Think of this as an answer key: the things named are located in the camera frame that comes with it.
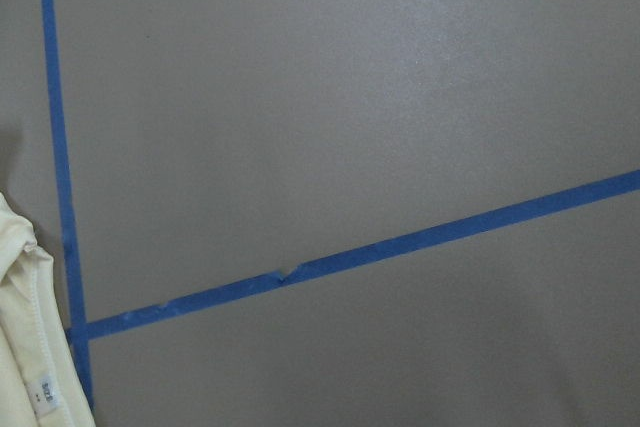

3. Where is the cream long-sleeve printed shirt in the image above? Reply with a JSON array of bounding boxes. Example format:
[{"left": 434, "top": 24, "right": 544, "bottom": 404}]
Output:
[{"left": 1, "top": 199, "right": 95, "bottom": 427}]

